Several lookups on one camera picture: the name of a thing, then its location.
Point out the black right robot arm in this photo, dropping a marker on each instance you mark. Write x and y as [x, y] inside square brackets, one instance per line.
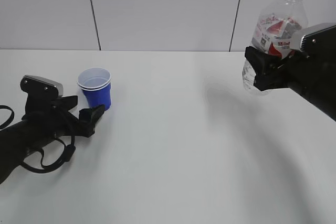
[326, 105]

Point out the blue paper cup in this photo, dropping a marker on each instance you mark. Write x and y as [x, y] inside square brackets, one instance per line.
[95, 84]

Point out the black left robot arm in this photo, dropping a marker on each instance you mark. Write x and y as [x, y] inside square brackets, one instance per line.
[20, 140]

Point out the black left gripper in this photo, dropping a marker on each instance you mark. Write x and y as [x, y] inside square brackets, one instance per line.
[60, 122]

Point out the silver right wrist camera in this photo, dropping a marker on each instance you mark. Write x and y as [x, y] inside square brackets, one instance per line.
[315, 39]

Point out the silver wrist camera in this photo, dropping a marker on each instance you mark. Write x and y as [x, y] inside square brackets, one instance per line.
[41, 92]
[315, 39]

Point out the clear Wahaha water bottle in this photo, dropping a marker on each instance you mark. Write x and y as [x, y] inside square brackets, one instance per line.
[276, 24]

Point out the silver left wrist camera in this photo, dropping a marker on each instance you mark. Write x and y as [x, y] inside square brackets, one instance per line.
[41, 92]

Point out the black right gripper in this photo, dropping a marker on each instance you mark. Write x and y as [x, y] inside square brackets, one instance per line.
[310, 75]

